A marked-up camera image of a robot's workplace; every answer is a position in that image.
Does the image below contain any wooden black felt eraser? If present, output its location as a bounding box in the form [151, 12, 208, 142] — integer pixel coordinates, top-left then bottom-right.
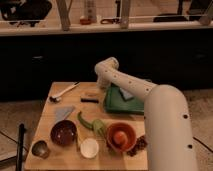
[80, 92, 99, 103]

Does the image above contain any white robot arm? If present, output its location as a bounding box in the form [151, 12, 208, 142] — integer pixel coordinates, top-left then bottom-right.
[94, 57, 198, 171]

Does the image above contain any orange bowl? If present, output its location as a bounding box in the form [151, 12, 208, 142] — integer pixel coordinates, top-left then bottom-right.
[106, 122, 137, 153]

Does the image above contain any purple bowl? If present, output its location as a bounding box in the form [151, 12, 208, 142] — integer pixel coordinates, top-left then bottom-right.
[50, 120, 77, 147]

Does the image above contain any white small bowl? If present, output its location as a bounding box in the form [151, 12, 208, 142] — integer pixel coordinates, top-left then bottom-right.
[80, 138, 99, 159]

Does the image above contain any green plastic tray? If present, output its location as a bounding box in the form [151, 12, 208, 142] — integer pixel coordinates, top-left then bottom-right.
[104, 84, 144, 115]

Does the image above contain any light green leafy vegetable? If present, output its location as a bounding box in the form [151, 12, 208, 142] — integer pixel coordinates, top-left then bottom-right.
[92, 119, 106, 137]

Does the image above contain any green chili pepper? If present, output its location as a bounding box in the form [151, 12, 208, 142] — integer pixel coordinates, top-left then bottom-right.
[77, 111, 93, 130]

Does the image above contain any orange fruit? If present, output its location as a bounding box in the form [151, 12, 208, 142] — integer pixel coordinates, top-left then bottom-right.
[113, 131, 127, 145]

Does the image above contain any grey triangular cloth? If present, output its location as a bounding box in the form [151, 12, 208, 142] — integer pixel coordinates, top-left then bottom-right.
[55, 106, 75, 122]

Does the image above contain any red object on ledge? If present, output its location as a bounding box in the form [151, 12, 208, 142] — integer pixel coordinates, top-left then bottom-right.
[79, 16, 91, 25]

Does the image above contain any white bottle on ledge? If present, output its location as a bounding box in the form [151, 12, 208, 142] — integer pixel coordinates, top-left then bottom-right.
[84, 0, 97, 23]

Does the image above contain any small metal cup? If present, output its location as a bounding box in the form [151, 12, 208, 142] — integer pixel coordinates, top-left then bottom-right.
[32, 140, 50, 159]

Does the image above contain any black pole at left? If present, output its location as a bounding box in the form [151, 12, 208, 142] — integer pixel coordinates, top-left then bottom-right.
[16, 123, 25, 171]

